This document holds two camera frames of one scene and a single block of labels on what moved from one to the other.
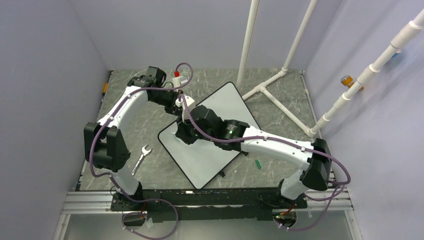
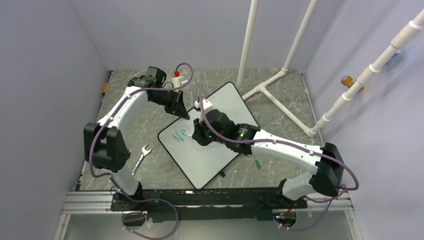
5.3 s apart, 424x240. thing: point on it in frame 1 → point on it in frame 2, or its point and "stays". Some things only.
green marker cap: (258, 165) stays
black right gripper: (182, 133) → (198, 134)
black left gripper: (172, 109) stays
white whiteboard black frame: (200, 160) stays
